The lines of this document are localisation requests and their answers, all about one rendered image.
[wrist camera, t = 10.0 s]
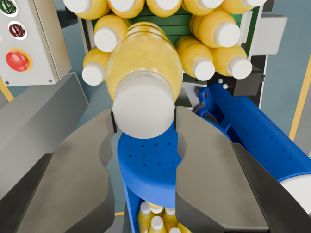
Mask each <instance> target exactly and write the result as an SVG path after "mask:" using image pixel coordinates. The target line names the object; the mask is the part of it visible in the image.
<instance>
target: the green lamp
mask: <svg viewBox="0 0 311 233"><path fill-rule="evenodd" d="M0 10H1V11H2V12H3V13H5V14H9V15H11V14H14V13H15V6H14V4H13V3H12V2H11V1H10V0H0Z"/></svg>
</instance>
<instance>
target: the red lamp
mask: <svg viewBox="0 0 311 233"><path fill-rule="evenodd" d="M8 30H9V32H10V34H11V35H12V36H13V37H16V38H21V37H23V36H24V30H23V28H22V27H21V26H20V25H19V24H11V25H10V26H9V27H8Z"/></svg>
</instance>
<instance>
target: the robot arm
mask: <svg viewBox="0 0 311 233"><path fill-rule="evenodd" d="M174 130H176V132H177V133H178V146H177V153H178V155H180V157H181V158H182V161H181V162H180V163H179V164H178V166H177V168H176V185H175V216H176V219H177V220H178V222H179V223H180V224H182V225H183V226H184V227H186V228H187V229H188V230H190V231H191V232H192V233H311V217H310V216H309V215H308V214H307V212H306V211H305V210H304V209H303V207H302V206H301V205H300V204H299V203H298V202H297V200H296V199H295V198H294V197H293V196H292V195H291V194H290V193H289V192H288V191H287V190H286V189H285V188H284V187H283V186H282V185H281V184H280V183H279V182H278V181H277V180H276V179H275V178H274V177H273V176H272V175H271V174H270V173H269V172H268V171H267V170H266V169H265V168H264V167H263V166H262V165H261V164H260V163H259V162H258V161H257V160H256V159H255V158H254V157H253V156H252V155H251V154H250V153H249V152H248V151H247V150H246V149H245V148H244V147H243V146H242V145H241V144H240V143H233V142H232V141H231V140H230V139H229V138H228V137H227V136H226V135H225V134H224V133H223V132H222V131H220V130H219V129H218V128H216V127H215V126H214V125H212V124H211V123H209V122H208V121H206V120H205V119H203V118H201V117H200V116H198V115H196V114H195V113H193V112H192V111H190V110H188V109H187V108H185V107H184V106H177V107H175V109H174ZM114 133H117V125H116V123H115V120H114V114H113V111H112V109H109V110H104V111H102V112H101V113H99V114H98V115H97V116H95V117H94V118H92V119H91V120H90V121H88V122H87V123H85V124H84V125H82V126H81V127H79V128H78V129H77V130H76V131H74V132H73V133H72V134H71V135H69V136H68V137H67V138H66V139H65V140H64V141H63V142H62V143H61V144H60V145H59V146H58V147H57V148H56V149H55V151H54V152H52V153H45V154H44V155H43V156H42V157H41V158H40V160H39V161H38V162H37V163H36V164H35V165H34V166H33V167H32V168H31V169H30V170H29V171H28V172H27V173H26V174H25V175H24V176H23V177H22V178H21V179H20V180H19V181H18V182H17V183H16V184H15V185H14V186H13V187H12V188H11V189H10V190H9V191H8V193H7V194H6V195H5V196H4V197H3V198H2V199H1V200H0V233H104V232H105V231H106V230H107V229H108V228H109V227H110V226H111V225H112V224H113V222H114V219H115V196H114V193H113V188H112V183H111V180H110V176H109V171H108V170H107V165H108V163H109V161H110V160H111V158H112V157H113V153H112V147H111V142H110V141H111V138H112V137H113V136H114Z"/></svg>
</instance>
